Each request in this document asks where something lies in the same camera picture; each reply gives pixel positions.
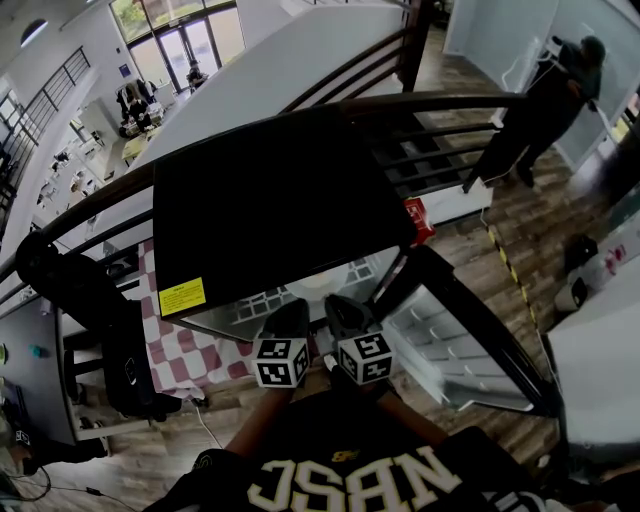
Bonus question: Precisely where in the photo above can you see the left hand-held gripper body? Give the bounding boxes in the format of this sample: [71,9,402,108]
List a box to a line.
[251,298,312,389]

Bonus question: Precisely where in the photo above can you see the black mini fridge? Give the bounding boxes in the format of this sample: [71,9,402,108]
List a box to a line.
[152,107,564,419]

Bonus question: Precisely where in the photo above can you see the red white box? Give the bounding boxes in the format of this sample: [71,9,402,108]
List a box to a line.
[403,197,436,246]

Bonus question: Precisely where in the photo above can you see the person's black lettered shirt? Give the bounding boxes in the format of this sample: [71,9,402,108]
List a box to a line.
[142,394,571,512]

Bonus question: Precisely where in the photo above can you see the red white checkered tablecloth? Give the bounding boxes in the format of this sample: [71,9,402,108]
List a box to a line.
[137,238,256,401]

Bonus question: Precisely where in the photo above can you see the black floor cable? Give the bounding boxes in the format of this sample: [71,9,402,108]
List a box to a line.
[0,464,136,511]

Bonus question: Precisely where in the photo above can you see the glass entrance doors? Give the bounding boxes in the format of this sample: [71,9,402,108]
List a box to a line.
[109,0,246,96]

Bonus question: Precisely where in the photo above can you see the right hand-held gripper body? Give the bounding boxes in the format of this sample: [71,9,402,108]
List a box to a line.
[323,293,396,386]

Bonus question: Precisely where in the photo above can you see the clothes rack with coats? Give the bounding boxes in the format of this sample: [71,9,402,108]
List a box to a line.
[115,78,156,109]

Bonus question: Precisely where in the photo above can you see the black office chair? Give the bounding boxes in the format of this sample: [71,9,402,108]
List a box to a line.
[14,230,184,424]

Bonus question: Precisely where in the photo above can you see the dark curved railing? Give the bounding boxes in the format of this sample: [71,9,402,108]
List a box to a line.
[0,92,529,306]

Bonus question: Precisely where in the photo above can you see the white panel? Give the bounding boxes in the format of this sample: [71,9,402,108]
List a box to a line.
[414,177,494,226]

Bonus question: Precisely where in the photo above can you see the person's right forearm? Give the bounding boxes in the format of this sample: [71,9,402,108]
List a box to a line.
[369,382,449,449]

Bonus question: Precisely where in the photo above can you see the person's left forearm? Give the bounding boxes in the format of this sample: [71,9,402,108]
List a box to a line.
[224,384,296,459]

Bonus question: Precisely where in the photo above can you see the white power cable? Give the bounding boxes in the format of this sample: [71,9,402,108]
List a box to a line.
[194,404,224,449]

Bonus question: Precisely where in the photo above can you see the grey desk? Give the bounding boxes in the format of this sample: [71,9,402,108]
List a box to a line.
[0,294,109,446]

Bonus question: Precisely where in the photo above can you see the black bag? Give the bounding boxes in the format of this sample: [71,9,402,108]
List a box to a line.
[564,234,599,274]

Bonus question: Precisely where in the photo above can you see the frosted glass partition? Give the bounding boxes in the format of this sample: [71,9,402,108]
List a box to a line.
[442,0,640,166]

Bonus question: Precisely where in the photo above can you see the white round plate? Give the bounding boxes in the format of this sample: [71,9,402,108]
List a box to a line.
[289,267,351,302]

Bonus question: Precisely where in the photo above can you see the yellow black floor tape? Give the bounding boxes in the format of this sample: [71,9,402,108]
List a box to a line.
[485,224,539,326]

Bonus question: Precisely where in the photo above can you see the white container with black patch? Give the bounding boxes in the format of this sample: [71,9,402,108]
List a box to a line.
[554,277,589,314]

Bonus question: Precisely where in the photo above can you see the grey balcony railing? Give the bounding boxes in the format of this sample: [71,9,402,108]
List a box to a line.
[0,46,92,236]

